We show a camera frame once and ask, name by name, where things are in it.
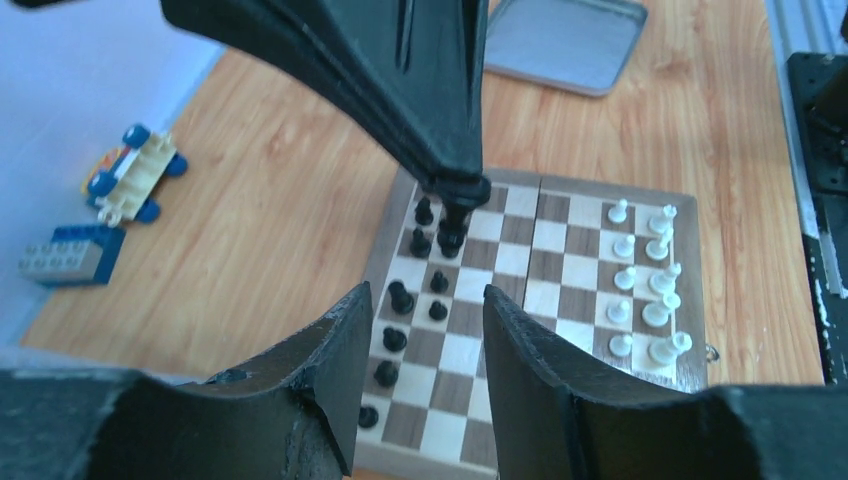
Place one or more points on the silver metal tin lid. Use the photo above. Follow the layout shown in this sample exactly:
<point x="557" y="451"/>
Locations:
<point x="573" y="45"/>

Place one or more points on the wooden toy car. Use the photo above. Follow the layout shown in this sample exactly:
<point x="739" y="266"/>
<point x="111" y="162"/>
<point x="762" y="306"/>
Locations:
<point x="120" y="186"/>

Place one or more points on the blue grey brick block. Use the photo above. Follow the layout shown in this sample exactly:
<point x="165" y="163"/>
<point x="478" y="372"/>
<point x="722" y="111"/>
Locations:
<point x="76" y="255"/>

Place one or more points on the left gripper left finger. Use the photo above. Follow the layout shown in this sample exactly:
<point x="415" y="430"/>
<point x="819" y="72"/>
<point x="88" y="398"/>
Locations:
<point x="290" y="412"/>

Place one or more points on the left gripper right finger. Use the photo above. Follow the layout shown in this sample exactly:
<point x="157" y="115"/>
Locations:
<point x="560" y="413"/>

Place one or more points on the wooden chess board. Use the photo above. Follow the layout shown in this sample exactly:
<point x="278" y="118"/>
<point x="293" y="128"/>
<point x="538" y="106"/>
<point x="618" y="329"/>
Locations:
<point x="614" y="269"/>

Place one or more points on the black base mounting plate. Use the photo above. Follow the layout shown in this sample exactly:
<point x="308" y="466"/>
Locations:
<point x="818" y="86"/>

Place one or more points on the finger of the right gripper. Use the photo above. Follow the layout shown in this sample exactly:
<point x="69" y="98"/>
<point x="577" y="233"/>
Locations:
<point x="409" y="73"/>

